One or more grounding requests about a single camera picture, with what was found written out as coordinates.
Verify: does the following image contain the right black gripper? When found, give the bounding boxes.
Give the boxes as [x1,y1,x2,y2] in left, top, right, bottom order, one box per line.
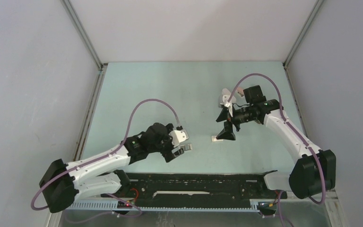
[216,105,257,140]

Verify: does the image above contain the staple box tray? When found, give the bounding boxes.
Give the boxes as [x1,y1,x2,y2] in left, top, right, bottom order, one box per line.
[211,136,224,142]

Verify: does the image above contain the long white stapler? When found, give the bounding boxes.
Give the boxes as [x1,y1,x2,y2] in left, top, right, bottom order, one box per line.
[221,88,231,100]

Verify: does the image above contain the white staple box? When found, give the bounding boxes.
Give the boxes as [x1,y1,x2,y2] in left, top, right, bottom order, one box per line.
[181,144,193,151]

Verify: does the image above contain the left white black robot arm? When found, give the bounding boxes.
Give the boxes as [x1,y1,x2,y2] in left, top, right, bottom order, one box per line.
[39,123,189,213]

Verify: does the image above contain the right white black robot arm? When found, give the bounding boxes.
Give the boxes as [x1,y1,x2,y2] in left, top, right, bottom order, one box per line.
[216,85,337,199]

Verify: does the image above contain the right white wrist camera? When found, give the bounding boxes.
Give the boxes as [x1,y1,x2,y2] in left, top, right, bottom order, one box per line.
[220,95,236,117]

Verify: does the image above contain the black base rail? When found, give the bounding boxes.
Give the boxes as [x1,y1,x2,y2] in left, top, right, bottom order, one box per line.
[114,173,287,209]

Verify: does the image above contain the right aluminium frame post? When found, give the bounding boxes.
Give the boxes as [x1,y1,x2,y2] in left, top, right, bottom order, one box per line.
[283,0,326,70]

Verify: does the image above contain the aluminium frame post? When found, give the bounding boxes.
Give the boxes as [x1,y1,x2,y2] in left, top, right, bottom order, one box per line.
[283,0,326,70]
[61,0,104,70]

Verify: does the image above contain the left aluminium frame post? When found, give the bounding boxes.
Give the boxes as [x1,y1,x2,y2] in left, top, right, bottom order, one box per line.
[61,0,104,70]

